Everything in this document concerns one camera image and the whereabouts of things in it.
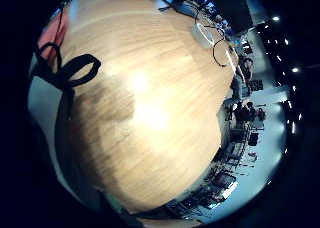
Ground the red cloth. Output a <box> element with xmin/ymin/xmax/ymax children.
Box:
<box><xmin>37</xmin><ymin>9</ymin><xmax>70</xmax><ymax>64</ymax></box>

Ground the dark laptop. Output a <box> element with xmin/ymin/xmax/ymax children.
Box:
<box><xmin>158</xmin><ymin>0</ymin><xmax>203</xmax><ymax>18</ymax></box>

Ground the large black screen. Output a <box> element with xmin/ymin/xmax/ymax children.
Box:
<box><xmin>203</xmin><ymin>0</ymin><xmax>256</xmax><ymax>34</ymax></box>

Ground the cluttered work desk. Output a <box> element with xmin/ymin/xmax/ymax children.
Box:
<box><xmin>223</xmin><ymin>99</ymin><xmax>268</xmax><ymax>149</ymax></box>

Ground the black computer monitor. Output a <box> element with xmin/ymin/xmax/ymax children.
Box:
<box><xmin>211</xmin><ymin>170</ymin><xmax>238</xmax><ymax>190</ymax></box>

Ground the thin black cable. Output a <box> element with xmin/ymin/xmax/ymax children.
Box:
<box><xmin>54</xmin><ymin>6</ymin><xmax>66</xmax><ymax>42</ymax></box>

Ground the black cable loop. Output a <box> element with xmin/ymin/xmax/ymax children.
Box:
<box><xmin>211</xmin><ymin>37</ymin><xmax>238</xmax><ymax>68</ymax></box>

